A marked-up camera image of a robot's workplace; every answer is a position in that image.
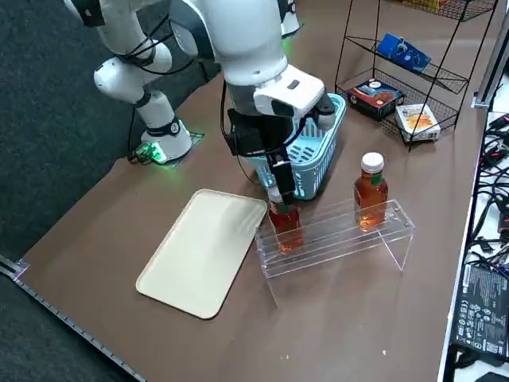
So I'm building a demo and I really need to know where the dark chocolate cookie box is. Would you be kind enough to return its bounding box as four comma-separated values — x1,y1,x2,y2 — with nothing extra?
347,78,406,122

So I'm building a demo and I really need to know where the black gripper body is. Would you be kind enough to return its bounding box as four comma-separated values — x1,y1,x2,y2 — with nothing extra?
227,107,297,159

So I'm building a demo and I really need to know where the aluminium profile post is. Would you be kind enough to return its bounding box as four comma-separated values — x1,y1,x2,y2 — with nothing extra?
472,0,509,109

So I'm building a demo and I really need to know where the white cracker box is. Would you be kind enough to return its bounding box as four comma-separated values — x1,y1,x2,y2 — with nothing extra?
394,103,442,143

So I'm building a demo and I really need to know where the yellow wafer box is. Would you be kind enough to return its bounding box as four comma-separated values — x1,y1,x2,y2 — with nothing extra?
413,0,453,12

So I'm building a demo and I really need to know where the black labelled power adapter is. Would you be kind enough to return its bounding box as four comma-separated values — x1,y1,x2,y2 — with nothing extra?
450,260,509,357

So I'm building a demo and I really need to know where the clear acrylic shelf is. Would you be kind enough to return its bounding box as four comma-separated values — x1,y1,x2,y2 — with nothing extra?
254,198,417,310

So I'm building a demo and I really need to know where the black wire snack shelf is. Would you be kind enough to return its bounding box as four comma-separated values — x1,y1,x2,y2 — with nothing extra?
333,0,499,153

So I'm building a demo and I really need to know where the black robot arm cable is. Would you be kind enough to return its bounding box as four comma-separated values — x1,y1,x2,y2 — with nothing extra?
119,23,223,80

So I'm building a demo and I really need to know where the blue Oreo cookie box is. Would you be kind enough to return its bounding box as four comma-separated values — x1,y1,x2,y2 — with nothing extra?
376,33,433,75

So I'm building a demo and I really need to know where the amber tea bottle white cap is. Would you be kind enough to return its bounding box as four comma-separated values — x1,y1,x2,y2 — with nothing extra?
266,186,305,255
353,152,390,233

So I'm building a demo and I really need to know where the light blue plastic basket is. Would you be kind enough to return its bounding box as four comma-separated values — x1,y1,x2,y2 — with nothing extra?
246,93,347,202

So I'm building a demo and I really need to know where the cream plastic tray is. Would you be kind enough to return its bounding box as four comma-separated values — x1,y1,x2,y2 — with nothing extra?
135,189,268,320

